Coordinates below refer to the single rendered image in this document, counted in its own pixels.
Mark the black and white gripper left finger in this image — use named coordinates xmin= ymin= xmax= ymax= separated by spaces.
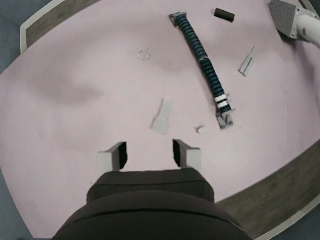
xmin=96 ymin=141 xmax=128 ymax=177

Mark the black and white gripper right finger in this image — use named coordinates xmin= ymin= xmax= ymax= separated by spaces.
xmin=173 ymin=139 xmax=201 ymax=174

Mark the short black cylinder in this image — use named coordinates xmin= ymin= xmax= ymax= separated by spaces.
xmin=214 ymin=8 xmax=235 ymax=22

